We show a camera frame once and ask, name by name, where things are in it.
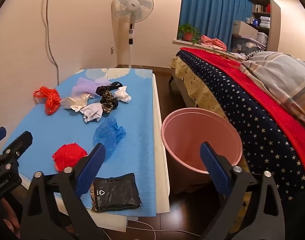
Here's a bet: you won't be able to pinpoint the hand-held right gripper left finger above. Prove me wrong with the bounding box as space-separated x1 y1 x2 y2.
19 142 113 240

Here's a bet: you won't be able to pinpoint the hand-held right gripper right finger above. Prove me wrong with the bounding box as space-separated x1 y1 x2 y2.
199 141 286 240

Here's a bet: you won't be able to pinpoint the red plastic bag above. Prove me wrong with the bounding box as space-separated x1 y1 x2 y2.
52 142 88 172

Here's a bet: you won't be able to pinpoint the black plastic packet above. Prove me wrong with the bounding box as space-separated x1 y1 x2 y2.
89 172 142 213

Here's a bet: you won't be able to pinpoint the blue plastic shoe cover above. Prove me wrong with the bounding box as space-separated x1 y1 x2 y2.
93 117 126 160

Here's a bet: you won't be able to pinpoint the pink plastic bin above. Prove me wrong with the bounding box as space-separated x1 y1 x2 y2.
161 107 243 193

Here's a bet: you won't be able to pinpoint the orange-red plastic bag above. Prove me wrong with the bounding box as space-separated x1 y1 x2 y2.
34 86 61 116

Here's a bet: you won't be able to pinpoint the white paper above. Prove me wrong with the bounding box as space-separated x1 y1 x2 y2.
114 86 131 103
80 102 104 122

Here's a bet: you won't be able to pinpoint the clear plastic wrapper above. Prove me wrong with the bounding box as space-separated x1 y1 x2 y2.
60 93 91 112

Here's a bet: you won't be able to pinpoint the black patterned scrunchie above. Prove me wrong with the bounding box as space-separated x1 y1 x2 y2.
100 91 120 115

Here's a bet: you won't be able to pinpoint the purple foam net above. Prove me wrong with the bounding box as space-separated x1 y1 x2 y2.
72 76 110 98

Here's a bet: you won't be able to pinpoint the black wrapper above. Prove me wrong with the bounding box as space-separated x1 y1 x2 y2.
96 81 123 95

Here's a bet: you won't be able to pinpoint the person's left hand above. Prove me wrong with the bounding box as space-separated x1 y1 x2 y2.
1 200 21 234

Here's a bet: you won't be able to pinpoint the bed with star bedding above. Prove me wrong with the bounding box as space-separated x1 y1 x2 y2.
177 50 305 200

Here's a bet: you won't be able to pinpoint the blue table mat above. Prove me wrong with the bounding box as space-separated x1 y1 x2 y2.
1 67 158 217

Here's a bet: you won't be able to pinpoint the red blanket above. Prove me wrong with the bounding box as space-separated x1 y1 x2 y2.
180 47 305 178

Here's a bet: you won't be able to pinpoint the grey striped quilt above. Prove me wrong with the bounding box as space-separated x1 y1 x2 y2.
240 51 305 133

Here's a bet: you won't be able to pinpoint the pink clothes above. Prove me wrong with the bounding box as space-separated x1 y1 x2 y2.
200 35 228 51

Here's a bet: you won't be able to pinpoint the white windowsill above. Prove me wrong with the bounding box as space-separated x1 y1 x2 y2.
173 39 243 58

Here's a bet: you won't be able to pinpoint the potted green plant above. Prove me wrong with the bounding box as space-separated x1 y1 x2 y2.
178 24 201 42

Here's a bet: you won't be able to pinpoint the white cardboard box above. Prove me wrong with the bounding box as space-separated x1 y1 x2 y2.
233 20 258 39

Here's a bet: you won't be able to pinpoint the blue curtain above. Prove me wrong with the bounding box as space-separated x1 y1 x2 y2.
179 0 254 53

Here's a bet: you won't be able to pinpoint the white standing fan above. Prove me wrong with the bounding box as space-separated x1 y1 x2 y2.
111 0 154 69

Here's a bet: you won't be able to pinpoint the floor cable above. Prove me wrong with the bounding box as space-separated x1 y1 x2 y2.
102 220 200 240

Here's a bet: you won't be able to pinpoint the bed frame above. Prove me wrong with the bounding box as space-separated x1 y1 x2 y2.
169 67 193 105

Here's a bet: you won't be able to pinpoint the grey wall cable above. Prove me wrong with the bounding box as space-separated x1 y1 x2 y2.
41 0 60 85

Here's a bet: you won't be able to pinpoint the dark wall shelf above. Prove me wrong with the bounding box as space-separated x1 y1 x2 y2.
251 0 271 50

